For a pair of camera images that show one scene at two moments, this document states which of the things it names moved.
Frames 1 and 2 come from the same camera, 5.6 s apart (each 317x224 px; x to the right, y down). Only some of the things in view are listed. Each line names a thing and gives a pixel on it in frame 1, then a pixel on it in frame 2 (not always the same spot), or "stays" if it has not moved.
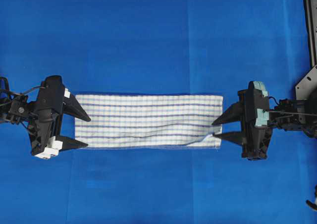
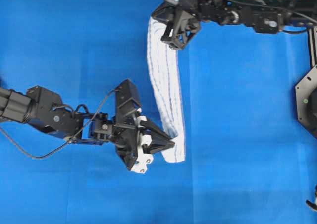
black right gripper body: x=256 y=134 to x=184 y=18
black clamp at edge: x=313 y=205 stays
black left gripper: x=46 y=126 to x=135 y=148
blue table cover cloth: x=209 y=40 stays
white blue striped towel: x=149 y=121 to x=165 y=71
